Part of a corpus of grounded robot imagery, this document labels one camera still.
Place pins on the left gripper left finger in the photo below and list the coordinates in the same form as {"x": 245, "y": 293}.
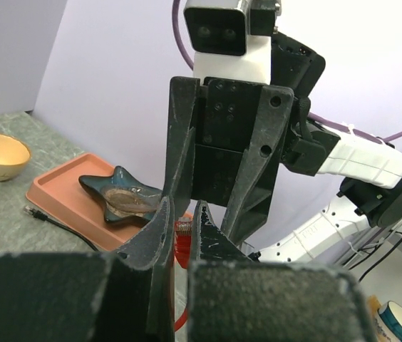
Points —
{"x": 123, "y": 295}

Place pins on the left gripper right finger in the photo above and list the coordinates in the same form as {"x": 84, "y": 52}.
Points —
{"x": 233, "y": 298}

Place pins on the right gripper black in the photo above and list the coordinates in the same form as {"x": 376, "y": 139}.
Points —
{"x": 224, "y": 141}

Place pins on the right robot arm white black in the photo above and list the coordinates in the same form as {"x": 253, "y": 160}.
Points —
{"x": 370, "y": 194}

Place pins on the blue star-shaped dish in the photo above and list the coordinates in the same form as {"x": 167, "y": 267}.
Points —
{"x": 123, "y": 198}

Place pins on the salmon pink tray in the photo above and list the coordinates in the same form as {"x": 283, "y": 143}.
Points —
{"x": 59, "y": 194}

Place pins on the white blue mug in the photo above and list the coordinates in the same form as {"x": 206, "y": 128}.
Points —
{"x": 387, "y": 321}

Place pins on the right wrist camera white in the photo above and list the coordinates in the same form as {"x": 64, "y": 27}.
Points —
{"x": 232, "y": 39}

